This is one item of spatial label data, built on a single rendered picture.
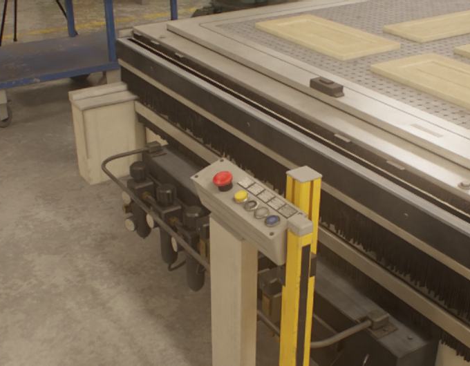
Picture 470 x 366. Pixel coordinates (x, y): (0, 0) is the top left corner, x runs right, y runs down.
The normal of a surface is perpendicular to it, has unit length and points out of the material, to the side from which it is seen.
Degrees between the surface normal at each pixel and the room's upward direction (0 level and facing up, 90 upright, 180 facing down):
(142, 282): 0
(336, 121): 0
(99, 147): 90
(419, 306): 90
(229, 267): 90
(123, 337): 0
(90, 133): 90
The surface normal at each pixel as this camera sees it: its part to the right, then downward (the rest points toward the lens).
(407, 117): 0.00, -0.89
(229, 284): -0.84, 0.25
